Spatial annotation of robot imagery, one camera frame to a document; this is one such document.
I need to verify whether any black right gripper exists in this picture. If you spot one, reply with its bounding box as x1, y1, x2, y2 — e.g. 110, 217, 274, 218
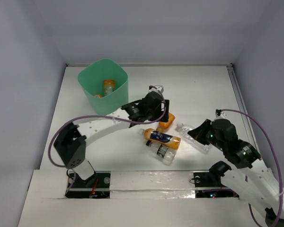
187, 118, 226, 151

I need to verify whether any round orange juice bottle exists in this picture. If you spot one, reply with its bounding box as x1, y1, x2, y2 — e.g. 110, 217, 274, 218
156, 113, 175, 132

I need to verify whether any small orange pulp bottle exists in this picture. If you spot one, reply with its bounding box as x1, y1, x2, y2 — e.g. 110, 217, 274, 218
103, 79, 115, 96

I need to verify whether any tall clear orange-label bottle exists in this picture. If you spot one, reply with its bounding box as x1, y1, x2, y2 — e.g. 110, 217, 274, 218
94, 94, 103, 98

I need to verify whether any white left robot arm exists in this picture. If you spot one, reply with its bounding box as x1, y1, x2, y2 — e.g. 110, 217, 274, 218
51, 89, 169, 187

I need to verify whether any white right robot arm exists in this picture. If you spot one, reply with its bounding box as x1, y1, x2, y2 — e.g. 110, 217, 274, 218
188, 118, 284, 227

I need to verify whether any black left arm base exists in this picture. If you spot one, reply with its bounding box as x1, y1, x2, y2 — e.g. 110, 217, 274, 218
65, 171, 111, 199

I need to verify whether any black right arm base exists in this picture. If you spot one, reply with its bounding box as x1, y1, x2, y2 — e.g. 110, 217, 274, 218
189, 161, 239, 199

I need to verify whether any green plastic bin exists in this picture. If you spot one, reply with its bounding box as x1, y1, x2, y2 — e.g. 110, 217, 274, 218
78, 59, 129, 115

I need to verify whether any clear empty water bottle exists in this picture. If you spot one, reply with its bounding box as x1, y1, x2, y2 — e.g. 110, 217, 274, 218
175, 122, 211, 155

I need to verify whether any orange bottle with blue label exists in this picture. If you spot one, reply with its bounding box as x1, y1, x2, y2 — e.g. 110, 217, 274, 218
138, 128, 181, 149

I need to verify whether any clear bottle with black label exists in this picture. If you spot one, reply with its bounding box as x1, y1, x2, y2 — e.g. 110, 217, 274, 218
146, 140, 176, 165

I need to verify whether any silver foil tape strip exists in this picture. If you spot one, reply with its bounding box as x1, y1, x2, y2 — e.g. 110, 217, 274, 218
109, 171, 195, 200

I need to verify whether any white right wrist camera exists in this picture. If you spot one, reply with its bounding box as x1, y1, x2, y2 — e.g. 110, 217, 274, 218
215, 109, 228, 120

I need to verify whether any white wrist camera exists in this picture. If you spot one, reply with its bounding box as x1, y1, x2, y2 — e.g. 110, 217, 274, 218
215, 109, 228, 120
148, 85, 164, 95

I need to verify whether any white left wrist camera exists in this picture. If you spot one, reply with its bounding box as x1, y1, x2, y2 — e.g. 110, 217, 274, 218
148, 85, 164, 95

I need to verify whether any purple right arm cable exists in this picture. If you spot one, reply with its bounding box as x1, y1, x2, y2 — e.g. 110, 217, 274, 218
216, 108, 284, 227

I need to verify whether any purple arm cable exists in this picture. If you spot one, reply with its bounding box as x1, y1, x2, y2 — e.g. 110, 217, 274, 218
216, 108, 284, 227
47, 85, 168, 192

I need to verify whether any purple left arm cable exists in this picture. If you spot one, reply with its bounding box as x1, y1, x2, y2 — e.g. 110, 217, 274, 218
47, 85, 168, 192

